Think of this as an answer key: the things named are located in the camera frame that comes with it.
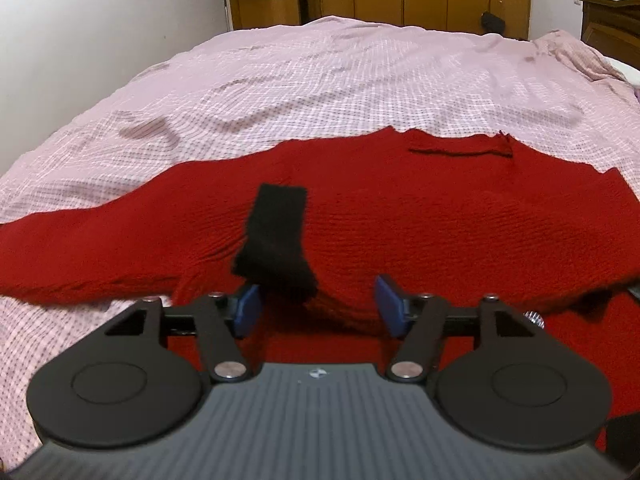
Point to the pink checked bed sheet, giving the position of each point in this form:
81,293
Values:
300,85

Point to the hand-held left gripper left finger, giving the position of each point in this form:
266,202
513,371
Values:
248,310

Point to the dark wooden headboard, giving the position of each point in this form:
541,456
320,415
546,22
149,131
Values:
612,25

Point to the red sweater with black cuffs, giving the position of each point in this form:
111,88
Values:
400,210

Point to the white pillow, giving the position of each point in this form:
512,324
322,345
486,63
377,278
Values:
625,69

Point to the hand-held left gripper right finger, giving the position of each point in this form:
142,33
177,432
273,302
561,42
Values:
390,307

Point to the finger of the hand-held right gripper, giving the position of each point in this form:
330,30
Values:
635,291

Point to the small black bag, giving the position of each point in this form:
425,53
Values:
492,22

